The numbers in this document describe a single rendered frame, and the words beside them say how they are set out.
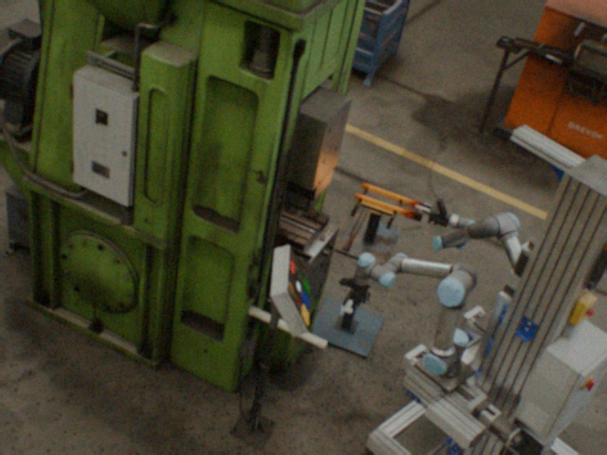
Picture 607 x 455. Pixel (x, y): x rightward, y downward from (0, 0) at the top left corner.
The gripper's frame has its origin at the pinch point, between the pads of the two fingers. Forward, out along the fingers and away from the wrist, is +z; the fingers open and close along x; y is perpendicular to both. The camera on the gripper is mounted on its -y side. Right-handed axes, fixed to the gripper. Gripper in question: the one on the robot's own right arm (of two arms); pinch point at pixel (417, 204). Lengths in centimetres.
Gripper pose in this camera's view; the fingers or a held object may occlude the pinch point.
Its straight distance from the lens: 505.7
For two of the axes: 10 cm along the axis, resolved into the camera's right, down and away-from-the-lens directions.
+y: -1.6, 7.8, 6.1
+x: 3.7, -5.3, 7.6
